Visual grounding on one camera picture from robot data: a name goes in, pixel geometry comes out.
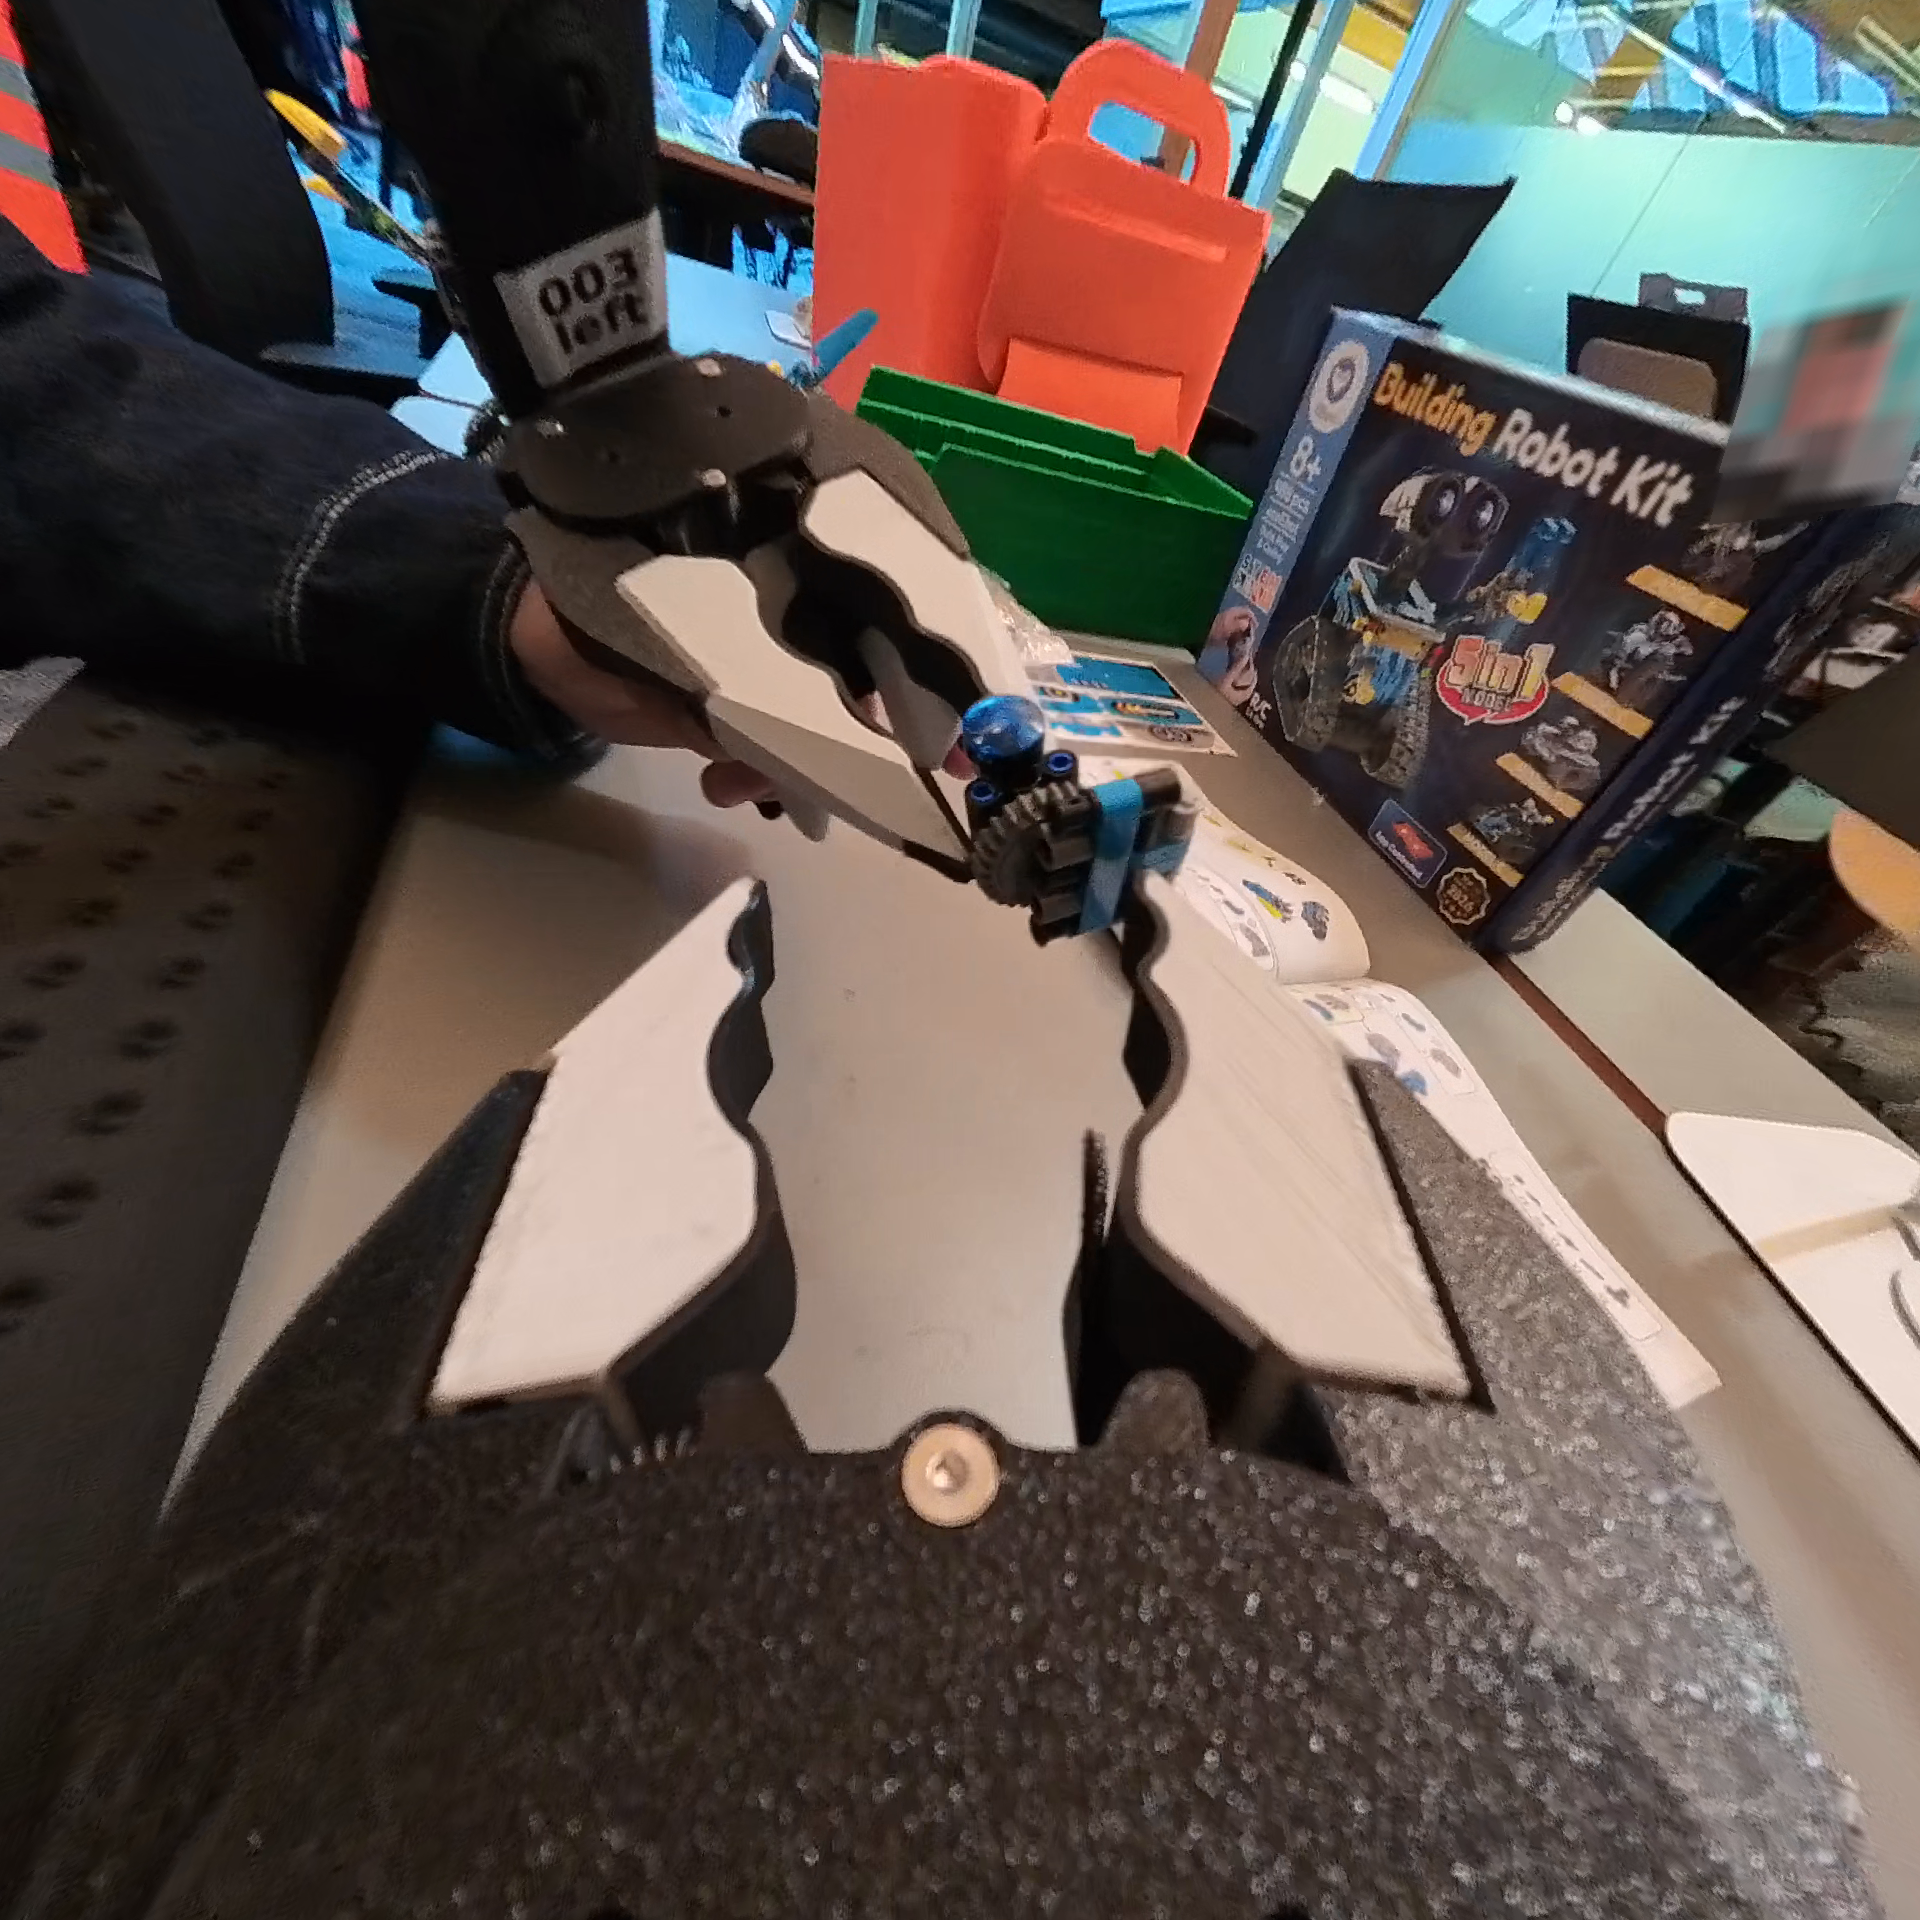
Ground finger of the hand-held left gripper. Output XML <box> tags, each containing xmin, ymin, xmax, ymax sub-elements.
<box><xmin>615</xmin><ymin>550</ymin><xmax>974</xmax><ymax>876</ymax></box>
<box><xmin>799</xmin><ymin>472</ymin><xmax>1042</xmax><ymax>762</ymax></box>

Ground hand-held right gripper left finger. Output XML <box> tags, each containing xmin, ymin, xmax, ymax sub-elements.
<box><xmin>432</xmin><ymin>880</ymin><xmax>798</xmax><ymax>1413</ymax></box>

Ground blue beam block black pins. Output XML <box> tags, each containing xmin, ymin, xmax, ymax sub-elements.
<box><xmin>1030</xmin><ymin>763</ymin><xmax>1203</xmax><ymax>948</ymax></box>

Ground dark blue toy kit box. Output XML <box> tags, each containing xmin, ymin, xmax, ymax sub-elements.
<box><xmin>1199</xmin><ymin>308</ymin><xmax>1920</xmax><ymax>955</ymax></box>

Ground instruction booklet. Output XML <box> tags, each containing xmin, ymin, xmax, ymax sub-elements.
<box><xmin>1169</xmin><ymin>818</ymin><xmax>1716</xmax><ymax>1412</ymax></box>

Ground black perforated panel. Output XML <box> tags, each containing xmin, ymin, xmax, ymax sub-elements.
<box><xmin>0</xmin><ymin>677</ymin><xmax>438</xmax><ymax>1729</ymax></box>

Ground white stand base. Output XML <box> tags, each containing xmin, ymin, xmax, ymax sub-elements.
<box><xmin>1666</xmin><ymin>1109</ymin><xmax>1920</xmax><ymax>1452</ymax></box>

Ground black office chair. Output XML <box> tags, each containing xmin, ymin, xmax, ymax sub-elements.
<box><xmin>30</xmin><ymin>0</ymin><xmax>341</xmax><ymax>369</ymax></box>

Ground person's left hand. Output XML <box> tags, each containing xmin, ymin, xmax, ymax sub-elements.
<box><xmin>509</xmin><ymin>580</ymin><xmax>784</xmax><ymax>818</ymax></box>

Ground blue sticker sheet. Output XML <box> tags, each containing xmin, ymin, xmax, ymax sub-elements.
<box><xmin>1019</xmin><ymin>646</ymin><xmax>1239</xmax><ymax>759</ymax></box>

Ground green plastic bin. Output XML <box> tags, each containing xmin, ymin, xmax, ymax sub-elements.
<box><xmin>858</xmin><ymin>365</ymin><xmax>1254</xmax><ymax>640</ymax></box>

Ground orange felt bag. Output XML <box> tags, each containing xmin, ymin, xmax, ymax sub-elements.
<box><xmin>812</xmin><ymin>43</ymin><xmax>1275</xmax><ymax>451</ymax></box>

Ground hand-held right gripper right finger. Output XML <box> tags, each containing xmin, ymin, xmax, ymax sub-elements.
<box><xmin>1118</xmin><ymin>881</ymin><xmax>1479</xmax><ymax>1405</ymax></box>

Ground black board wooden edge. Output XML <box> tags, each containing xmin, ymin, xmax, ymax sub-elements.
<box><xmin>1771</xmin><ymin>659</ymin><xmax>1920</xmax><ymax>948</ymax></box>

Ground orange reflective vest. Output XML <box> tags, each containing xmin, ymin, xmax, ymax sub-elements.
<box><xmin>0</xmin><ymin>0</ymin><xmax>84</xmax><ymax>271</ymax></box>

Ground grey desk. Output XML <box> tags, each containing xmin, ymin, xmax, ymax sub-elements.
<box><xmin>165</xmin><ymin>629</ymin><xmax>1920</xmax><ymax>1920</ymax></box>

